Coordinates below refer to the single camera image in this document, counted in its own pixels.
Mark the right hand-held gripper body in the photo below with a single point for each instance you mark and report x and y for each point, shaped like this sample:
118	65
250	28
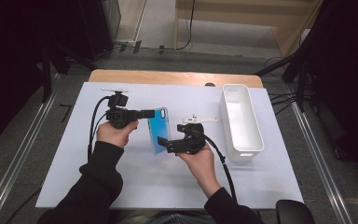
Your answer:
190	140

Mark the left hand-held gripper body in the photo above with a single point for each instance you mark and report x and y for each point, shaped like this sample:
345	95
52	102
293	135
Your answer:
118	115

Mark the iridescent pink blue phone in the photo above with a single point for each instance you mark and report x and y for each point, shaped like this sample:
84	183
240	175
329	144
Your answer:
160	130

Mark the person's left hand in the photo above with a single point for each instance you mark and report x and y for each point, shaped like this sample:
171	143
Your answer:
115	135

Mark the person's right hand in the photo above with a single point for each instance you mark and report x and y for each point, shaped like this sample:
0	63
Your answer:
200	168

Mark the wooden table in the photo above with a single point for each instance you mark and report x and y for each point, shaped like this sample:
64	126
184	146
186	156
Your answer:
167	77

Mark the white board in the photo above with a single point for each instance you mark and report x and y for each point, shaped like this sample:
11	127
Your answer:
183	183

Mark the white plastic bin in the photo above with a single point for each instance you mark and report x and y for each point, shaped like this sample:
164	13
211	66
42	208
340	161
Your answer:
240	121

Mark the person's blue jeans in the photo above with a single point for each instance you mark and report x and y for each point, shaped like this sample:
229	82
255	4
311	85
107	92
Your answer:
180	219

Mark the black stand leg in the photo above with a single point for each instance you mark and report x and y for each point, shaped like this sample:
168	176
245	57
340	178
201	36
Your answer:
46	77
276	63

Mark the black curtain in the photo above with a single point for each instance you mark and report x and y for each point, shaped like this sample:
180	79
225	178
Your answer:
18	46
345	77

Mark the light wooden furniture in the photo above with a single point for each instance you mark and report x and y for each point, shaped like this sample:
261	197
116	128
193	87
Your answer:
239	15

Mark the black rounded object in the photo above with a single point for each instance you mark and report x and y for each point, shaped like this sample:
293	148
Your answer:
295	213

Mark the metal floor rail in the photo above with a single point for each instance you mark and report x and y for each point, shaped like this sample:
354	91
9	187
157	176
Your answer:
320	155
21	149

